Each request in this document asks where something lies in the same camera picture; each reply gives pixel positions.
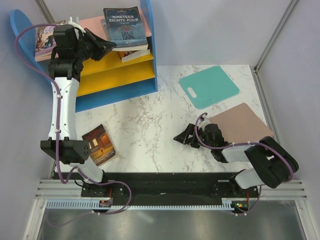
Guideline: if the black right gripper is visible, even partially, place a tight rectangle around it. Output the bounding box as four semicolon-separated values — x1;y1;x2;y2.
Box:
173;123;214;150

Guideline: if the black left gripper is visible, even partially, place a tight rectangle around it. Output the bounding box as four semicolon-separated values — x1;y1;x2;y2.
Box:
73;28;116;62

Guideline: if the Roald Dahl Charlie book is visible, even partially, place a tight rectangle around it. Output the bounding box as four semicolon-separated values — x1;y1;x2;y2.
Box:
118;49;151;63

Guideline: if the red castle cover book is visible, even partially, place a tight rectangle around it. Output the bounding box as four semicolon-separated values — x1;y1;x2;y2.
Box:
100;18;110;41

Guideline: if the Nineteen Eighty-Four dark book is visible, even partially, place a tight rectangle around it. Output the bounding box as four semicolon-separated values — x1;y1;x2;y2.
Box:
103;6;149;52

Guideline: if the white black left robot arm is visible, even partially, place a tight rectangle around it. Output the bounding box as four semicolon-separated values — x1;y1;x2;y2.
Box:
40;22;116;197

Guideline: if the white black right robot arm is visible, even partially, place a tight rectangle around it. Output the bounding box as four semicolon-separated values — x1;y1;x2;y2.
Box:
173;123;299;197

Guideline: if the blue pink yellow bookshelf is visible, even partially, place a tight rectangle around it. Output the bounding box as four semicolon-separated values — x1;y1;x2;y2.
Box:
10;0;158;112

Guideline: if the teal plastic file folder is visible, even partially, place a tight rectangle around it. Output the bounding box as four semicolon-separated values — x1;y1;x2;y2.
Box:
178;66;240;110

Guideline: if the pink brown file folder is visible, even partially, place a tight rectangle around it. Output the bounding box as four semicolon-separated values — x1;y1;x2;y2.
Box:
209;103;274;143

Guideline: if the purple illustrated paperback book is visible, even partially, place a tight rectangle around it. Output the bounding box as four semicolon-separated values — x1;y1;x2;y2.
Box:
34;26;56;62

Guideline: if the orange night street book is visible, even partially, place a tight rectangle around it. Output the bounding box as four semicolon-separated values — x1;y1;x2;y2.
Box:
82;124;116;166

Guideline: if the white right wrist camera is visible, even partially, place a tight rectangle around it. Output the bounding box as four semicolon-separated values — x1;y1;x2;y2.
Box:
199;116;211;130

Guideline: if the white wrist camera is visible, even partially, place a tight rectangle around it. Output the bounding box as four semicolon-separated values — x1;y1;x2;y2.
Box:
67;16;85;33
199;116;211;130

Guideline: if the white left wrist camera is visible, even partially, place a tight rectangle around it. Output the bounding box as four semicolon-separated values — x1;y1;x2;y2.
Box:
67;16;85;33

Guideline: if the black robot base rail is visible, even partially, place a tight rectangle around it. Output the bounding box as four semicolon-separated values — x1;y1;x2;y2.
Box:
69;172;262;206

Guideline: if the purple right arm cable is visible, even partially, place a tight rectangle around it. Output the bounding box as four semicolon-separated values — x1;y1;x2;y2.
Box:
194;112;296;218

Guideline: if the aluminium frame rail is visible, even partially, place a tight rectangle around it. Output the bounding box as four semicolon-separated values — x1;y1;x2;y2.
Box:
260;179;308;201

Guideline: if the white slotted cable duct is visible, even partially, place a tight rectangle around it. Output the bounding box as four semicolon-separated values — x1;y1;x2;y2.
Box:
45;199;236;211

